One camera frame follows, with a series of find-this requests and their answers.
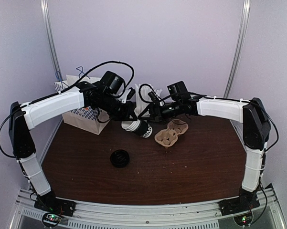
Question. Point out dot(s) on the black paper cups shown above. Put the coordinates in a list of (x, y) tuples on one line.
[(138, 127)]

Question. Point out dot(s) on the aluminium frame post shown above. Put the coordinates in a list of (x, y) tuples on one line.
[(243, 25), (48, 28)]

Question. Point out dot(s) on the left aluminium frame post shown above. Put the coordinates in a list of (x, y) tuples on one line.
[(48, 28)]

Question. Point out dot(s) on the blue checkered paper bag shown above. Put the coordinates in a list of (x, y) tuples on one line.
[(88, 119)]

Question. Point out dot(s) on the aluminium front rail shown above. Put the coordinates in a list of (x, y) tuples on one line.
[(201, 215)]

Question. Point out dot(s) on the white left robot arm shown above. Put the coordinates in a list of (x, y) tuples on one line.
[(25, 117)]

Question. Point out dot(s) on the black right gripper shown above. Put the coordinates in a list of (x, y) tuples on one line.
[(152, 108)]

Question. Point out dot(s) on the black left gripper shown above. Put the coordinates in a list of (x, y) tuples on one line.
[(125, 115)]

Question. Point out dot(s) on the brown cardboard cup carrier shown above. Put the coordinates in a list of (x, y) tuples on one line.
[(169, 136)]

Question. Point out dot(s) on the right aluminium frame post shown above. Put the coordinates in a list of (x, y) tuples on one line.
[(243, 25)]

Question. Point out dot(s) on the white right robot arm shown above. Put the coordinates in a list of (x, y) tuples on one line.
[(250, 113)]

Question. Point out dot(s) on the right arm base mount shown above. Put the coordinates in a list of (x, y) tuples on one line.
[(240, 209)]

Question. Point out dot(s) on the remaining black lids stack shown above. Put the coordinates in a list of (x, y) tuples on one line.
[(120, 158)]

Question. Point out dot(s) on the wrapped white straws bundle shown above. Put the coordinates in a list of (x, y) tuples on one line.
[(142, 95)]

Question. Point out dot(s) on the white cup holding straws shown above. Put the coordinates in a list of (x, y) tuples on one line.
[(142, 113)]

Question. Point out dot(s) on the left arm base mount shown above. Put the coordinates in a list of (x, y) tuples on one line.
[(56, 215)]

